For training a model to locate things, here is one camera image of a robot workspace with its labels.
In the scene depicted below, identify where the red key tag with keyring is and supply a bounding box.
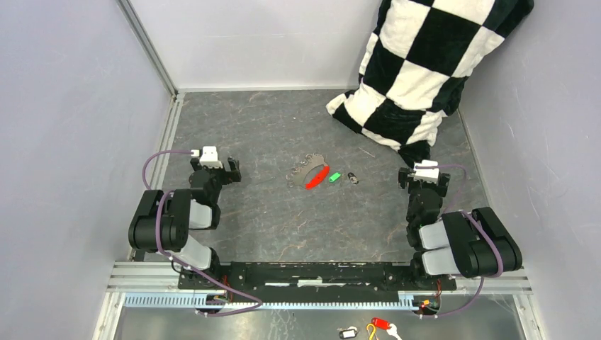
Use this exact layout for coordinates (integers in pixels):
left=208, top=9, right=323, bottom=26
left=305, top=165, right=330, bottom=190

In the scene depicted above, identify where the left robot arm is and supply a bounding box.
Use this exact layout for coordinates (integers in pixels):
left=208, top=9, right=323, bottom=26
left=128, top=157, right=242, bottom=289

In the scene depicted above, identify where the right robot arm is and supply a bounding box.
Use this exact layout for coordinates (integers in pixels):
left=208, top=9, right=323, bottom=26
left=398, top=161, right=523, bottom=289

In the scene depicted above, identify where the black key tag with key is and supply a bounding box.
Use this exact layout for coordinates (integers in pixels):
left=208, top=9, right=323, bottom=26
left=347, top=172, right=359, bottom=184

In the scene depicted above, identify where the green key tag with key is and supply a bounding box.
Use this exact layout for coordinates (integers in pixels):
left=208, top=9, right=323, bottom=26
left=328, top=172, right=341, bottom=183

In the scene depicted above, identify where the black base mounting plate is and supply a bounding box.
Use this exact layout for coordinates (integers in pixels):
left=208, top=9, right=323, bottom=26
left=178, top=262, right=457, bottom=305

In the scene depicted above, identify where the red key tag bottom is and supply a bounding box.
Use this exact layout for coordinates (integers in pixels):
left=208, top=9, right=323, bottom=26
left=371, top=317, right=391, bottom=330

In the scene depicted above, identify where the yellow carabiner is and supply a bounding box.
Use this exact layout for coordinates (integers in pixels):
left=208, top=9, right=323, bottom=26
left=366, top=323, right=378, bottom=340

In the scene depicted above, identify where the black white checkered blanket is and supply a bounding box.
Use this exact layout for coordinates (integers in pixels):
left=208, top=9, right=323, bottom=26
left=326, top=0, right=534, bottom=166

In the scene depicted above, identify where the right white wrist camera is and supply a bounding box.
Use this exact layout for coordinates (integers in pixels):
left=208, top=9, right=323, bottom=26
left=410, top=160, right=440, bottom=183

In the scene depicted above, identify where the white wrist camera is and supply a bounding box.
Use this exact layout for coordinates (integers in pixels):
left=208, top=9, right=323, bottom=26
left=190, top=146, right=223, bottom=171
left=410, top=160, right=440, bottom=183

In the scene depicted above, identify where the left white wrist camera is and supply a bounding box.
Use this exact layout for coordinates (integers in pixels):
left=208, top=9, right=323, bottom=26
left=190, top=146, right=223, bottom=171

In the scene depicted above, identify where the grey serrated metal ring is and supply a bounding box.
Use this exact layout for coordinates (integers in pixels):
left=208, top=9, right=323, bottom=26
left=286, top=153, right=328, bottom=188

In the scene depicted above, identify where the white slotted cable duct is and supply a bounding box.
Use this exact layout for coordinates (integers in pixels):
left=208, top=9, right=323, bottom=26
left=123, top=293, right=417, bottom=311

